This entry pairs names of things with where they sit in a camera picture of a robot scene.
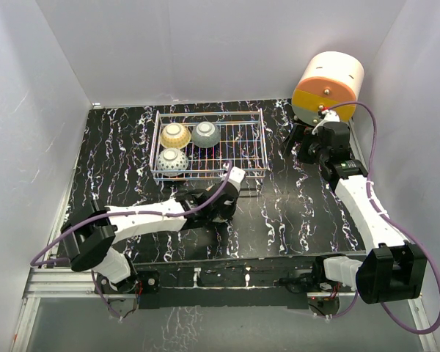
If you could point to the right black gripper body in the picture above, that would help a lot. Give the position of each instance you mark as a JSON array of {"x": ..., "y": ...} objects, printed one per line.
[{"x": 317, "y": 152}]

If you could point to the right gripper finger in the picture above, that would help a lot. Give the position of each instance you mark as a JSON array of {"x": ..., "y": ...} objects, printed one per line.
[
  {"x": 295, "y": 136},
  {"x": 304, "y": 150}
]

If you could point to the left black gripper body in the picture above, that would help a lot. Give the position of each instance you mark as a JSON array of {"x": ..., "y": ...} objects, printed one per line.
[{"x": 224, "y": 215}]

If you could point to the blue white patterned bowl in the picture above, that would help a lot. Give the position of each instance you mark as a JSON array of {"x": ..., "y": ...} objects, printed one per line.
[{"x": 172, "y": 162}]

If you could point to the red rimmed patterned bowl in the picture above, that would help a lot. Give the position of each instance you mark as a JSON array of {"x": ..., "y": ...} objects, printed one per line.
[{"x": 205, "y": 135}]

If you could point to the yellow dotted sun bowl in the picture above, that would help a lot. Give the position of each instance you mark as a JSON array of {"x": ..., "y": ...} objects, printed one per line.
[{"x": 175, "y": 135}]

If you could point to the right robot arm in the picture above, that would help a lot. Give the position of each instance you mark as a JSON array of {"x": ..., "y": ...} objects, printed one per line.
[{"x": 393, "y": 268}]

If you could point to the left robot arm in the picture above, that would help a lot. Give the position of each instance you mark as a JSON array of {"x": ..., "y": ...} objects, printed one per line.
[{"x": 96, "y": 229}]

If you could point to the round pastel drawer cabinet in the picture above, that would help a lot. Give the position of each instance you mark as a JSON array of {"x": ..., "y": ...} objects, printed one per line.
[{"x": 330, "y": 78}]

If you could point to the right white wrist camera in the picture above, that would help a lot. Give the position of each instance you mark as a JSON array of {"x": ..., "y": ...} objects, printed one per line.
[{"x": 325, "y": 115}]

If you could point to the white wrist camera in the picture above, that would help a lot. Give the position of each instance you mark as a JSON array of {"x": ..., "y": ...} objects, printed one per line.
[
  {"x": 325, "y": 115},
  {"x": 235, "y": 177}
]

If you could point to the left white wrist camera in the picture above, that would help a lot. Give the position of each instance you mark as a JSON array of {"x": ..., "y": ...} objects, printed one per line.
[{"x": 235, "y": 177}]

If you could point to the white wire dish rack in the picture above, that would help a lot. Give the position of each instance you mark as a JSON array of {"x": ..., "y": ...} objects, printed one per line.
[{"x": 242, "y": 143}]

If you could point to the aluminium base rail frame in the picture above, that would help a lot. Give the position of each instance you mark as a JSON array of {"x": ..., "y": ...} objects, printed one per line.
[{"x": 233, "y": 283}]

